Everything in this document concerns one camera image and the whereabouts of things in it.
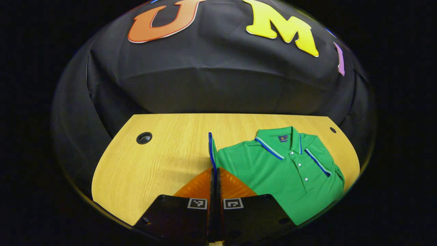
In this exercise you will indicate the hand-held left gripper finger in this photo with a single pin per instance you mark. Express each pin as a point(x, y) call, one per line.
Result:
point(212, 212)
point(219, 212)

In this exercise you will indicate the green T-shirt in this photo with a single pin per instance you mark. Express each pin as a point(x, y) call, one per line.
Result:
point(273, 177)

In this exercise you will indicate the black backdrop cloth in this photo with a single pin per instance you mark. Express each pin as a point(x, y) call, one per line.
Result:
point(218, 85)

